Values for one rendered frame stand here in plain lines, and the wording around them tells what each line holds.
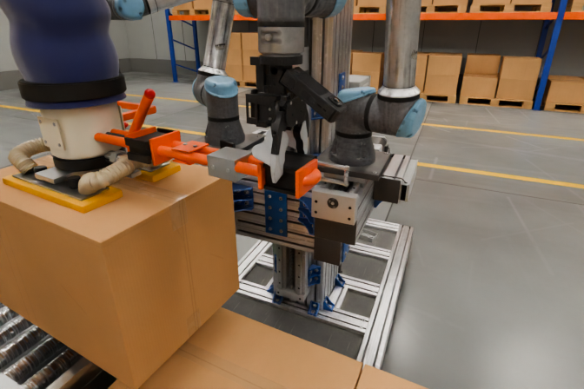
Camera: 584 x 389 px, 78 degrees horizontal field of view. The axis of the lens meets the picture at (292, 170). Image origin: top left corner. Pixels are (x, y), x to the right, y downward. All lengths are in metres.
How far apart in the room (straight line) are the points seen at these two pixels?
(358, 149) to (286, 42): 0.62
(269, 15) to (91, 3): 0.48
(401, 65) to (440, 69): 6.73
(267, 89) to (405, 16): 0.49
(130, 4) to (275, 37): 0.72
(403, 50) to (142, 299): 0.87
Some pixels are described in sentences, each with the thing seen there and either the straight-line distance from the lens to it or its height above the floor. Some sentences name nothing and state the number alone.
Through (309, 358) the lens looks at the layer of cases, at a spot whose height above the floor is 0.54.
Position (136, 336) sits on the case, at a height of 0.81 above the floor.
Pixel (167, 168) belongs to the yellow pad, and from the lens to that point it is 1.04.
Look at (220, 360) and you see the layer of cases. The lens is 1.21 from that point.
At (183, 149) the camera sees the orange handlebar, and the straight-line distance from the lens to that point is 0.77.
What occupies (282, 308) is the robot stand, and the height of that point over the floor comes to 0.21.
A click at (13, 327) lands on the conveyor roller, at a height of 0.54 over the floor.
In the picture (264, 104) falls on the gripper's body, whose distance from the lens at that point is 0.62.
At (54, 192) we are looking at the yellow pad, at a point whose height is 1.09.
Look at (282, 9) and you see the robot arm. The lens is 0.59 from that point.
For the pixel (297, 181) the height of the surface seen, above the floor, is 1.21.
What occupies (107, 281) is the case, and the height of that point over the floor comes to 0.98.
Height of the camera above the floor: 1.46
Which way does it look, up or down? 22 degrees down
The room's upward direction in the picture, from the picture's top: straight up
